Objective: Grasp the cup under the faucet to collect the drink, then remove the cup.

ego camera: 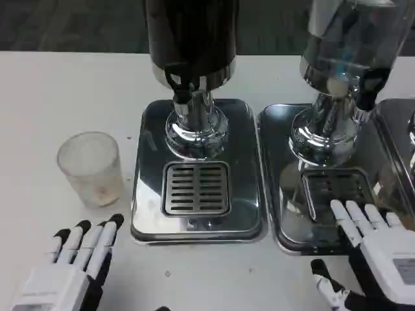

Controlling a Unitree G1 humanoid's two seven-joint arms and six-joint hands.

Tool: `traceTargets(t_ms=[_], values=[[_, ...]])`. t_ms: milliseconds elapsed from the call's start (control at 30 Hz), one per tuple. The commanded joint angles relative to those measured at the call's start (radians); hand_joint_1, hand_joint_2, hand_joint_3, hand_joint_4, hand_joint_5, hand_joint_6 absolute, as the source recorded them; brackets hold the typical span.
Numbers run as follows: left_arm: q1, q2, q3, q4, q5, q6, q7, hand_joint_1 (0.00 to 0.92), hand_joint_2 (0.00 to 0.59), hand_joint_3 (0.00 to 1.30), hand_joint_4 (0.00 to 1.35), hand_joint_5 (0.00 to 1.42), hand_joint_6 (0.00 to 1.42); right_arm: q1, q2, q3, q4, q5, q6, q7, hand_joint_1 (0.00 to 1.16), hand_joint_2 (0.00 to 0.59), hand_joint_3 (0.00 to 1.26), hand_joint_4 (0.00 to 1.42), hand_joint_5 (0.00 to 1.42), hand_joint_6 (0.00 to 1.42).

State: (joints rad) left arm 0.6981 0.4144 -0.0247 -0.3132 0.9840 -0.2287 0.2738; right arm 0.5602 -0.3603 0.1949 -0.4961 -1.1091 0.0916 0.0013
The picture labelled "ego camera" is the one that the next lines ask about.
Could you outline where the steel drip tray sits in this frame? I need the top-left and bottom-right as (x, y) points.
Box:
(375, 98), (415, 187)
(130, 98), (268, 244)
(255, 103), (415, 257)

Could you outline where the black tap of dark dispenser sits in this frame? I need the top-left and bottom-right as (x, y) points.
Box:
(163, 66), (200, 115)

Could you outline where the steel slotted drip grid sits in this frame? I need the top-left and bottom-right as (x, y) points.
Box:
(161, 161), (231, 217)
(301, 167), (379, 223)

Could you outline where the clear ribbed glass cup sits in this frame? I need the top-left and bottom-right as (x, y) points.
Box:
(56, 131), (126, 210)

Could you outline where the black tap of clear dispenser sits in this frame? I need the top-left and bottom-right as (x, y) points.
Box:
(353, 67), (393, 124)

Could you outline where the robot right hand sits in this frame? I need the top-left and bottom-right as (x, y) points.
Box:
(310, 200), (415, 311)

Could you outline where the dark drink dispenser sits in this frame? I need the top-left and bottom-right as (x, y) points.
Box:
(143, 0), (241, 161)

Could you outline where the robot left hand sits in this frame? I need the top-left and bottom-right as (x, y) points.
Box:
(9, 213), (125, 311)

